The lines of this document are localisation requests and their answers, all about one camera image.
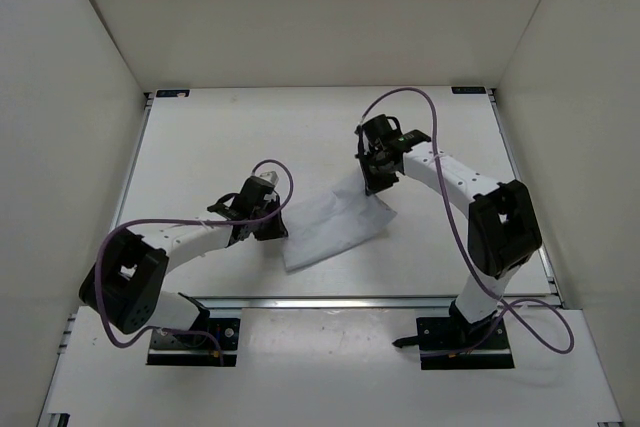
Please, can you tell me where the white skirt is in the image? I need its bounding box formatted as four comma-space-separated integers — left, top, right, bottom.
282, 170, 397, 273

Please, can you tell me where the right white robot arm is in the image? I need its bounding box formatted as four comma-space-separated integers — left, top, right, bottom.
355, 115, 542, 348

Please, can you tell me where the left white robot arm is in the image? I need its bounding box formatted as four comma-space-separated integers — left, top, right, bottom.
100, 171, 288, 345

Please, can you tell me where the right blue label sticker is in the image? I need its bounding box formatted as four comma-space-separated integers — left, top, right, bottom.
451, 86, 486, 95

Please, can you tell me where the blue label sticker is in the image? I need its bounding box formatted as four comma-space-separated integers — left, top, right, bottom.
155, 89, 190, 98
451, 86, 486, 95

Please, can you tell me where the left blue label sticker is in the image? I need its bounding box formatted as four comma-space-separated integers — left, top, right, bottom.
155, 89, 190, 98

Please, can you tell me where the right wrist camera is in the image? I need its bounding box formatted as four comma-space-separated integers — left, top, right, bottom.
355, 123, 366, 139

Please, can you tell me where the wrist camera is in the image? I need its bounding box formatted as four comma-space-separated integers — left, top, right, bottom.
258, 171, 279, 190
355, 123, 366, 139

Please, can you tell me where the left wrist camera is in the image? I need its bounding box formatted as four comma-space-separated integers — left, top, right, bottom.
258, 171, 279, 190

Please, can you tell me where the aluminium rail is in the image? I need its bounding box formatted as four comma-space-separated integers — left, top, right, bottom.
196, 296, 453, 310

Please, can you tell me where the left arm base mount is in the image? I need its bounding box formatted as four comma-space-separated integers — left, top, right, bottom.
146, 317, 241, 368

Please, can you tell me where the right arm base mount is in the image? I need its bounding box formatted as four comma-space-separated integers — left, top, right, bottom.
392, 317, 515, 371

